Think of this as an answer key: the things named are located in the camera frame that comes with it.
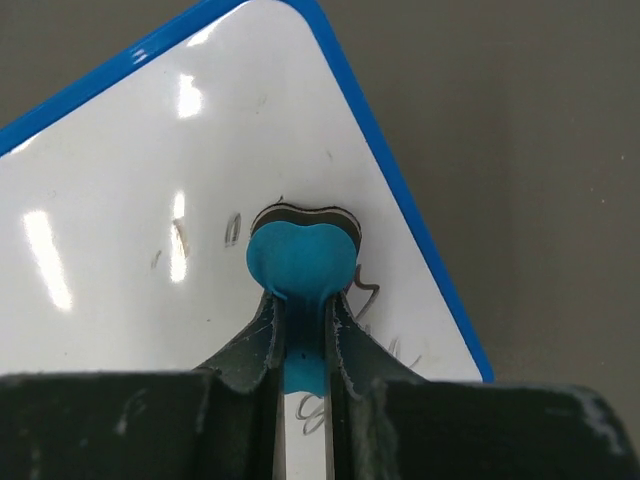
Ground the blue framed whiteboard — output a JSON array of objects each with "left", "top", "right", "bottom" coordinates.
[{"left": 1, "top": 1, "right": 493, "bottom": 479}]

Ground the blue felt eraser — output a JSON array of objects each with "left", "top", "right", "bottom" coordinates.
[{"left": 246, "top": 203, "right": 362, "bottom": 397}]

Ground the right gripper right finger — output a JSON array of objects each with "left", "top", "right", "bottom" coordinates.
[{"left": 325, "top": 294, "right": 639, "bottom": 479}]

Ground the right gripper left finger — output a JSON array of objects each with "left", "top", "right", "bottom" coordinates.
[{"left": 1, "top": 293, "right": 286, "bottom": 479}]

